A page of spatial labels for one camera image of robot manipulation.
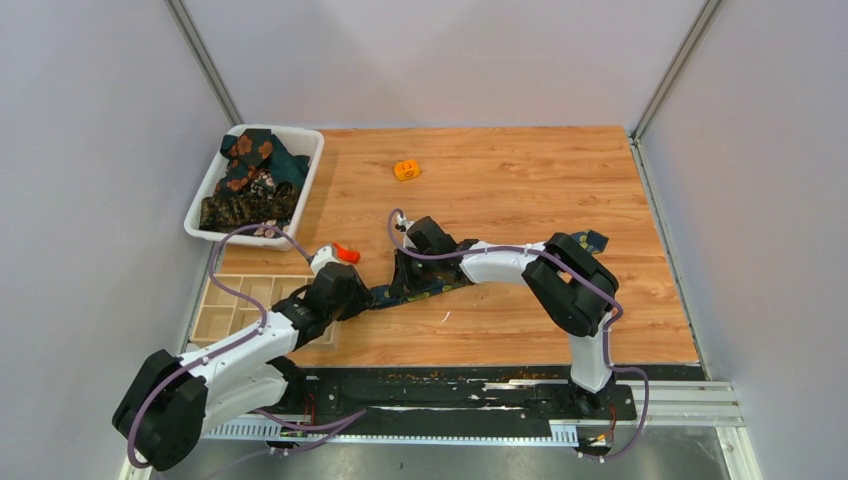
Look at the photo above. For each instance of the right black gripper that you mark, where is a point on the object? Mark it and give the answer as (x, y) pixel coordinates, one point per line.
(404, 282)

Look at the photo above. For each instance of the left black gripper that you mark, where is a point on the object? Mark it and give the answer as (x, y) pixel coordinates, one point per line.
(360, 293)

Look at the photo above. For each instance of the navy yellow floral tie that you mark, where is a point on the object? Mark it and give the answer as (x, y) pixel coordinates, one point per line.
(412, 282)

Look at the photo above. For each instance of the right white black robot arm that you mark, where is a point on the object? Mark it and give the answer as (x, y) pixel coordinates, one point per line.
(572, 286)

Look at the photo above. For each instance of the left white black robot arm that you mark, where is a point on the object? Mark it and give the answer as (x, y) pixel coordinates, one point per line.
(232, 364)

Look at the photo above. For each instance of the red plastic clip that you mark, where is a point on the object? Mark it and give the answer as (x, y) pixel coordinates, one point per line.
(346, 255)

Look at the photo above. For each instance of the dark pink floral tie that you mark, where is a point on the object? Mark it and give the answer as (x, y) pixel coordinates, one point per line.
(268, 229)

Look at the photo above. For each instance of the orange cube toy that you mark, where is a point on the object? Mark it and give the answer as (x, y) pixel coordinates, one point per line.
(406, 170)

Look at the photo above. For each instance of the wooden compartment tray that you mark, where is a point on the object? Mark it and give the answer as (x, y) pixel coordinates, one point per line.
(221, 314)

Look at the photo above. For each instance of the dark brown patterned tie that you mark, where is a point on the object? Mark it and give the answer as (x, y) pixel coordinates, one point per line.
(258, 204)

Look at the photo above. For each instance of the green orange floral tie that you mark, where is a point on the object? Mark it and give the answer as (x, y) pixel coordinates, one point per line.
(258, 165)

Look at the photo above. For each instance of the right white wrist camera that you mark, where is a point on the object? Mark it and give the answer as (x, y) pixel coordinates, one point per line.
(402, 225)

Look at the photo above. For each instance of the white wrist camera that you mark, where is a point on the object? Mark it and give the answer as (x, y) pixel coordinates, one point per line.
(402, 225)
(323, 256)

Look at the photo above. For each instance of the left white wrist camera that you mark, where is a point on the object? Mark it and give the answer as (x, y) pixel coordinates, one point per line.
(323, 256)

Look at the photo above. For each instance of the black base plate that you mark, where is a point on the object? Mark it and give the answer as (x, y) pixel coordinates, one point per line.
(452, 403)

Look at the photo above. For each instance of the aluminium rail frame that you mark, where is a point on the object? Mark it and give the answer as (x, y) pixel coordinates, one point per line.
(654, 412)

